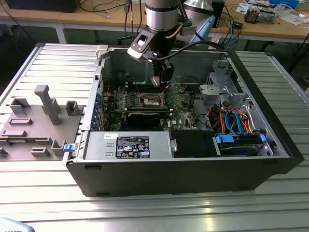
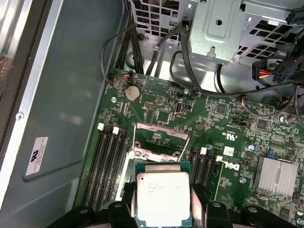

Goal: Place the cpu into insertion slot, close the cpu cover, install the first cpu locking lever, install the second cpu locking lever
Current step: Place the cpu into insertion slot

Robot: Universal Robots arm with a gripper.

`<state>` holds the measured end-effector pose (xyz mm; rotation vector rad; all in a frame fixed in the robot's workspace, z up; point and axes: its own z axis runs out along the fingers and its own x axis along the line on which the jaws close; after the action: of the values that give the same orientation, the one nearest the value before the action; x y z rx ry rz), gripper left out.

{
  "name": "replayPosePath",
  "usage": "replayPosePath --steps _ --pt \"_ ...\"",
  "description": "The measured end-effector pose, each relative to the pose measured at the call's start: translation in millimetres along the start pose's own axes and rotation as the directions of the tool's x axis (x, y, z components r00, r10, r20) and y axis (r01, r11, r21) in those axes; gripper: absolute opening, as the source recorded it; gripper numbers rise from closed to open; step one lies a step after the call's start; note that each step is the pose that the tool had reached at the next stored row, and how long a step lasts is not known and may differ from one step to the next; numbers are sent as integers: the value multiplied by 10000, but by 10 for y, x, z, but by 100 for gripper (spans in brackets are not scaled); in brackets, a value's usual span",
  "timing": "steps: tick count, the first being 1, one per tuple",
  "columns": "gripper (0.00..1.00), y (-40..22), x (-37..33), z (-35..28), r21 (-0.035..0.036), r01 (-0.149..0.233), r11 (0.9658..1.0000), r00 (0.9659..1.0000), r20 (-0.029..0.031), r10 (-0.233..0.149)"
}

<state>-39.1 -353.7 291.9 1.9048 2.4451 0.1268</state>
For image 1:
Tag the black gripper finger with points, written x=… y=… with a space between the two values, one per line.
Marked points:
x=157 y=67
x=167 y=75

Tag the thin metal locking lever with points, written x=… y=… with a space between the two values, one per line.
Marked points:
x=138 y=89

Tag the CPU socket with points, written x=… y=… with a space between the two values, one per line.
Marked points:
x=149 y=99

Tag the copper CPU cooler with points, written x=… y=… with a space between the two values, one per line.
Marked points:
x=252 y=15

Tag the silver coin battery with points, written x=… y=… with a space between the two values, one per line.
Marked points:
x=181 y=90

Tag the green motherboard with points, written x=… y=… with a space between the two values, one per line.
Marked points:
x=178 y=113

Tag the pale blue teach pendant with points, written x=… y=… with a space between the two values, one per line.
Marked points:
x=205 y=26

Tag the silver metal drive cage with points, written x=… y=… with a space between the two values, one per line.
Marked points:
x=212 y=93

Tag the small white device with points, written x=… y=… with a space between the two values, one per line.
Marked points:
x=214 y=46

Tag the black graphics card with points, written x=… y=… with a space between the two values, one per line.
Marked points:
x=144 y=120

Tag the grey plastic case latch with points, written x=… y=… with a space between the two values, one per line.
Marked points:
x=102 y=52

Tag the black plastic shroud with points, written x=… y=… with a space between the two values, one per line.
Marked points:
x=190 y=143

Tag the small black box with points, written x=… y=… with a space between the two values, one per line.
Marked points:
x=237 y=25

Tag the white paper sheet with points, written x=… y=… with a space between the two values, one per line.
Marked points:
x=242 y=8
x=293 y=18

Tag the hard disk in blue carrier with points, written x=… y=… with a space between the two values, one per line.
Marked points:
x=225 y=139

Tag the grey power supply unit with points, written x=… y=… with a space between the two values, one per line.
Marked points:
x=101 y=145

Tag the black PC case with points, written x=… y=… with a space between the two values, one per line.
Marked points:
x=169 y=178

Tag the grey metal box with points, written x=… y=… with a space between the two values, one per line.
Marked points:
x=266 y=17

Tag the blue case latch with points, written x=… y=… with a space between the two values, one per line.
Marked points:
x=68 y=148

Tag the blue cardboard box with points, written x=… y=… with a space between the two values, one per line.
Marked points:
x=285 y=3

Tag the large black box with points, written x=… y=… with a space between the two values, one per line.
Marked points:
x=41 y=6

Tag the grey parts rack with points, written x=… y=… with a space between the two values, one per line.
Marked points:
x=36 y=120

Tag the white rounded device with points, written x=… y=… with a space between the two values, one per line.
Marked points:
x=12 y=226

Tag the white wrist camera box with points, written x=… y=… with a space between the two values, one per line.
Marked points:
x=141 y=43

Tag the small grey wrist camera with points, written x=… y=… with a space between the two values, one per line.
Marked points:
x=189 y=29

